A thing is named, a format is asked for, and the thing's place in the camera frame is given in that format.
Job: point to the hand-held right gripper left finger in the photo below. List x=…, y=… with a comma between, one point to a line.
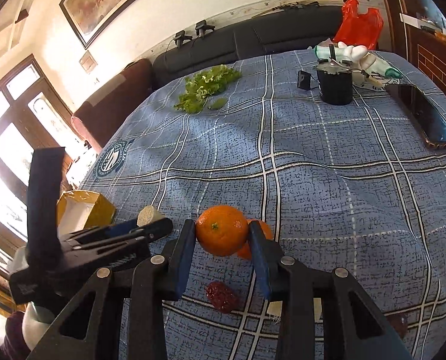
x=183, y=258

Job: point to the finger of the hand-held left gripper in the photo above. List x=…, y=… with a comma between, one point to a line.
x=151, y=232
x=123, y=228

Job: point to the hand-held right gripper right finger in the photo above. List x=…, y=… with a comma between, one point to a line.
x=260, y=266

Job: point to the beige corn cob piece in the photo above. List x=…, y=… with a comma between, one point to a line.
x=149, y=215

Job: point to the large orange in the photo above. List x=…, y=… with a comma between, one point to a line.
x=223, y=234

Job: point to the person's left forearm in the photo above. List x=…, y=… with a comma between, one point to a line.
x=14, y=335

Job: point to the small orange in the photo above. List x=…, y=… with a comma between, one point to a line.
x=244, y=250

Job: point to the yellow cardboard box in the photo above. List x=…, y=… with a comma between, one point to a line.
x=101, y=210

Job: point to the red wrinkled jujube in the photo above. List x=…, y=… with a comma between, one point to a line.
x=223, y=297

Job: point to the brown cushion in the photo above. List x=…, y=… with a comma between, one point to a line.
x=110, y=101

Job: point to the wooden framed glass door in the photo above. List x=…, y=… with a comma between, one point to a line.
x=11, y=146

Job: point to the green lettuce leaves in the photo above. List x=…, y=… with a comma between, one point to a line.
x=204, y=86

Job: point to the small black box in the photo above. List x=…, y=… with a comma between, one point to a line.
x=304, y=80

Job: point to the black box device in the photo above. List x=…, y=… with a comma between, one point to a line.
x=333, y=88

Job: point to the black clip-on device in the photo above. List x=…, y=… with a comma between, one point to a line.
x=204, y=28
x=181, y=38

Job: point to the black leather sofa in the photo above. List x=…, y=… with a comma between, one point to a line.
x=245, y=37

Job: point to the black smartphone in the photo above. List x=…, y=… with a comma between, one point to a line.
x=425, y=116

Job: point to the white green printed bag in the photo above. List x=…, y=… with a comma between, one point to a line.
x=380, y=70

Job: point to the red plastic bag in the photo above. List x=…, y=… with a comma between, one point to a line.
x=357, y=22

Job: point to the wooden brick-pattern partition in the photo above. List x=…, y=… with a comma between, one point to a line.
x=429, y=60

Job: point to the white shelf board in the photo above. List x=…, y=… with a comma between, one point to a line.
x=414, y=21

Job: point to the wall switch plate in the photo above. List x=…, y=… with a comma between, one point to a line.
x=87, y=62

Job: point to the framed wall painting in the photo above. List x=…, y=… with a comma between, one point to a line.
x=106, y=3

